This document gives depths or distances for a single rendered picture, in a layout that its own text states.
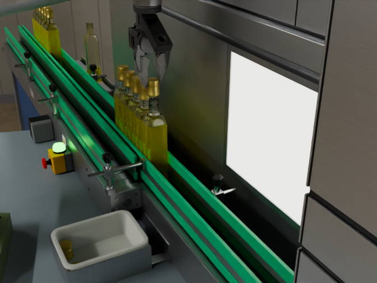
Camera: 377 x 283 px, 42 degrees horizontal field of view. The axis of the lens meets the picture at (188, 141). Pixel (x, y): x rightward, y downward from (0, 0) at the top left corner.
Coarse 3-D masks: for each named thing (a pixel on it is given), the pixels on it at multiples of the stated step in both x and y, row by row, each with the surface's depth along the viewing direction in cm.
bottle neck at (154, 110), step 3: (150, 99) 132; (153, 99) 132; (156, 99) 132; (150, 102) 132; (153, 102) 132; (156, 102) 132; (150, 105) 133; (153, 105) 133; (156, 105) 133; (150, 108) 133; (153, 108) 133; (156, 108) 133; (150, 111) 134; (153, 111) 133; (156, 111) 134; (150, 114) 134; (153, 114) 134; (156, 114) 134
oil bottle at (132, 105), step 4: (132, 100) 144; (128, 104) 145; (132, 104) 143; (136, 104) 142; (140, 104) 143; (128, 108) 145; (132, 108) 143; (128, 112) 146; (132, 112) 143; (128, 116) 147; (132, 116) 143; (128, 120) 147; (132, 120) 144; (128, 124) 148; (132, 124) 145; (128, 128) 149; (132, 128) 146; (128, 132) 150; (132, 132) 146; (132, 136) 147; (132, 140) 148
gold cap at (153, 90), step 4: (148, 80) 130; (152, 80) 130; (156, 80) 130; (148, 84) 130; (152, 84) 129; (156, 84) 130; (148, 88) 130; (152, 88) 130; (156, 88) 130; (148, 92) 131; (152, 92) 130; (156, 92) 131; (152, 96) 131; (156, 96) 131
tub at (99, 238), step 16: (80, 224) 132; (96, 224) 134; (112, 224) 136; (128, 224) 136; (80, 240) 133; (96, 240) 136; (112, 240) 136; (128, 240) 136; (144, 240) 125; (64, 256) 120; (80, 256) 130; (96, 256) 130; (112, 256) 120
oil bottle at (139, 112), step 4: (136, 108) 140; (140, 108) 139; (144, 108) 138; (148, 108) 139; (136, 112) 140; (140, 112) 138; (144, 112) 138; (148, 112) 138; (136, 116) 140; (140, 116) 138; (136, 120) 141; (140, 120) 138; (136, 124) 141; (140, 124) 139; (136, 128) 142; (140, 128) 139; (136, 132) 143; (140, 132) 140; (136, 136) 144; (140, 136) 141; (136, 140) 144; (140, 140) 142; (136, 144) 145; (140, 144) 142; (140, 148) 143
